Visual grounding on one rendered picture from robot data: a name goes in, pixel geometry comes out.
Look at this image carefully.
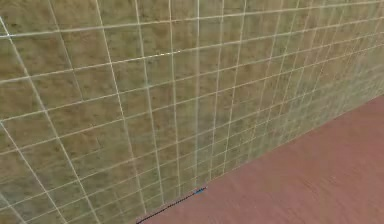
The thin black rod blue tip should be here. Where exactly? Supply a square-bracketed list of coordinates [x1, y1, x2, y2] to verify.
[135, 187, 208, 224]

